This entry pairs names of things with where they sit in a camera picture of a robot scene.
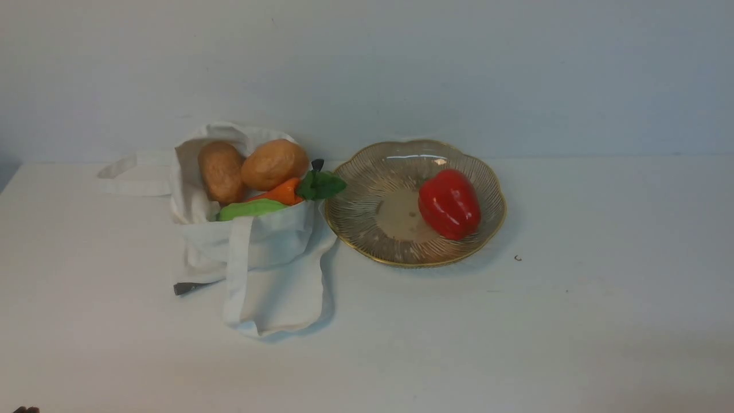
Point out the brown potato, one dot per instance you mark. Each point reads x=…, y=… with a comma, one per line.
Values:
x=220, y=168
x=273, y=163

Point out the white cloth tote bag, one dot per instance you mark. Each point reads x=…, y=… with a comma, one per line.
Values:
x=271, y=265

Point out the gold rimmed glass plate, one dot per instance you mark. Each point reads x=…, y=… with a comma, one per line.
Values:
x=378, y=213

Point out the orange carrot with green leaves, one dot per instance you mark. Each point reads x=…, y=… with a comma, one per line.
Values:
x=316, y=185

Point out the red bell pepper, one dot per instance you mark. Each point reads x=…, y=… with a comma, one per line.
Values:
x=449, y=204

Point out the green pepper vegetable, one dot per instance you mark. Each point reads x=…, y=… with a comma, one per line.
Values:
x=252, y=208

